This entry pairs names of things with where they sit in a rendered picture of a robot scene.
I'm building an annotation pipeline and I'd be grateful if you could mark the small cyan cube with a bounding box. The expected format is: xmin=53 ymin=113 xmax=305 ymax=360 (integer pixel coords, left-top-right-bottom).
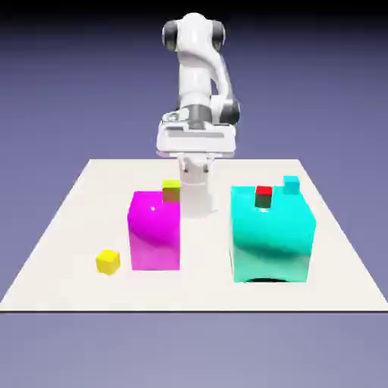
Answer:
xmin=283 ymin=175 xmax=301 ymax=196

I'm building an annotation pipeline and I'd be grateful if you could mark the small red cube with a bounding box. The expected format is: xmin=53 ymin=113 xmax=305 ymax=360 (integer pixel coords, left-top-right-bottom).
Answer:
xmin=254 ymin=185 xmax=274 ymax=209

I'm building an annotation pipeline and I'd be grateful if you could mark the small yellow cube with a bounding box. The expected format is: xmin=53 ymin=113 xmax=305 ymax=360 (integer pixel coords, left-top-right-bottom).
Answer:
xmin=95 ymin=249 xmax=121 ymax=276
xmin=161 ymin=179 xmax=182 ymax=204

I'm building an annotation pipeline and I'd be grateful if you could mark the large cyan box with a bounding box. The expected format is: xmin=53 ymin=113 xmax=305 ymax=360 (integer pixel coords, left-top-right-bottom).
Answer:
xmin=229 ymin=184 xmax=318 ymax=284

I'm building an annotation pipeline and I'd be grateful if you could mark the large magenta box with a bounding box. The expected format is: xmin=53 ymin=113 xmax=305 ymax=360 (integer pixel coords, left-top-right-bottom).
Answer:
xmin=127 ymin=189 xmax=182 ymax=271

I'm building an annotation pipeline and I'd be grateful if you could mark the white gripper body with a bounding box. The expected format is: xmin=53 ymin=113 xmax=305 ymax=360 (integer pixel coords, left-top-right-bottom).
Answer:
xmin=155 ymin=120 xmax=237 ymax=159

